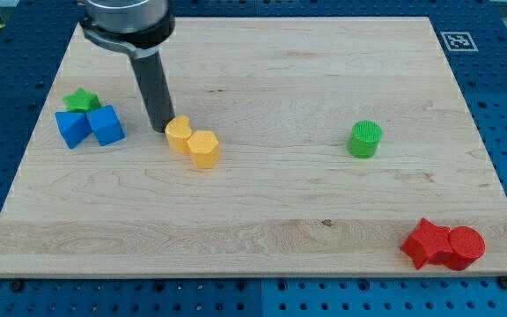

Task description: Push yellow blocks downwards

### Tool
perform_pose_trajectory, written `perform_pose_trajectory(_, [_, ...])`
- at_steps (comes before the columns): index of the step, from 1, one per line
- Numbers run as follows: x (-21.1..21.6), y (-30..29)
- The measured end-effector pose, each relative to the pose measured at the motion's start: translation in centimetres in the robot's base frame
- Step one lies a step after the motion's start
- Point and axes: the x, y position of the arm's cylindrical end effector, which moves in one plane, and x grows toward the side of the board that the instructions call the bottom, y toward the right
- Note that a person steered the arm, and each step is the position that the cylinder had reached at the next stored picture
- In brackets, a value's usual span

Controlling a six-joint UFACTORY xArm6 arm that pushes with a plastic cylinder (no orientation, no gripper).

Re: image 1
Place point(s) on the red cylinder block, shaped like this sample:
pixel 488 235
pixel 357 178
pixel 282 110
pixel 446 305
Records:
pixel 467 247

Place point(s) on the yellow hexagon block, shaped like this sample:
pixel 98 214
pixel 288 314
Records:
pixel 204 149

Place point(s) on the green cylinder block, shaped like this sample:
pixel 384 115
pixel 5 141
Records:
pixel 364 139

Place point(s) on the white fiducial marker tag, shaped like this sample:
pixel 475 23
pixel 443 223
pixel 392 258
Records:
pixel 458 41

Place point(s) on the blue triangle block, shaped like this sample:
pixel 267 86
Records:
pixel 74 127

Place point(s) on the red star block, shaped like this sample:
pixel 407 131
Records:
pixel 428 244

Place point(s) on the wooden board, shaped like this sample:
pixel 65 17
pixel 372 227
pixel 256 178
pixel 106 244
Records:
pixel 286 197

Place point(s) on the green star block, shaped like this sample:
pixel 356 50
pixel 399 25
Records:
pixel 81 101

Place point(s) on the yellow heart block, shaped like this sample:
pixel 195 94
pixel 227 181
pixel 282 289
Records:
pixel 177 132

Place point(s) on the blue cube block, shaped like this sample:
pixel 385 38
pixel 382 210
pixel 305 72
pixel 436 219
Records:
pixel 105 125

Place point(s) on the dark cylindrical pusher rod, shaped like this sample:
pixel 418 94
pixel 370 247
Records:
pixel 153 86

